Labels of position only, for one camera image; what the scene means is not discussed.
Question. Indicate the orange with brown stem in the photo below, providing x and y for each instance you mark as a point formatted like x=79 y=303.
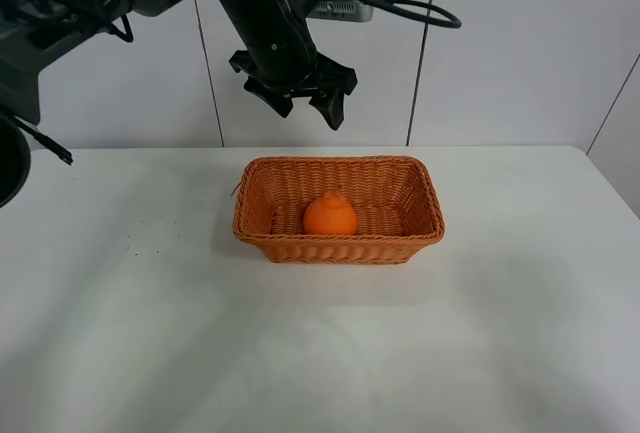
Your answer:
x=330 y=214

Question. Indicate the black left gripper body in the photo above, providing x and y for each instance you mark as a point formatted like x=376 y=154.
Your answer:
x=281 y=57

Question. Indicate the orange wicker basket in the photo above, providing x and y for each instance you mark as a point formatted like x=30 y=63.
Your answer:
x=397 y=208

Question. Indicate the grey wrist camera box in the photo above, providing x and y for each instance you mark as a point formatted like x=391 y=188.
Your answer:
x=353 y=11

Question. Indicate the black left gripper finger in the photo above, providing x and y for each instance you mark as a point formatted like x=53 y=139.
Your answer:
x=329 y=102
x=280 y=103

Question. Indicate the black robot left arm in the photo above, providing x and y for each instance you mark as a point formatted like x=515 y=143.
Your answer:
x=34 y=34

